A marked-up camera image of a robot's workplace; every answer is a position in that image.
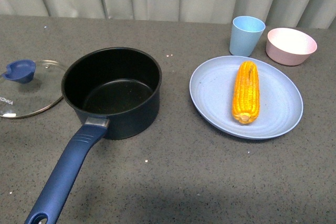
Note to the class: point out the yellow corn cob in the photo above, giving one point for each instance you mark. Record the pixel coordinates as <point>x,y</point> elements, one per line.
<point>246,96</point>

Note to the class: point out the glass lid blue knob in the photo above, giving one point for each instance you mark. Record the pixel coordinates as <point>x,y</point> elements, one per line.
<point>30,87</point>

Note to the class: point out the light blue plate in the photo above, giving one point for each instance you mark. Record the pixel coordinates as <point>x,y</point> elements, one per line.
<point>212,87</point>

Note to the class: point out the dark blue saucepan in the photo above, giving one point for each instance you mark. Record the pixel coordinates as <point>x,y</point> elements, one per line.
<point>115,93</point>

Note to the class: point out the light blue plastic cup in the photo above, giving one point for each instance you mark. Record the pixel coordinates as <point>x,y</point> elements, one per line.
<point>246,32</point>

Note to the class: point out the pink bowl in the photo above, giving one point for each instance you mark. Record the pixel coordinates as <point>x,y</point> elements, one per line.
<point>289,47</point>

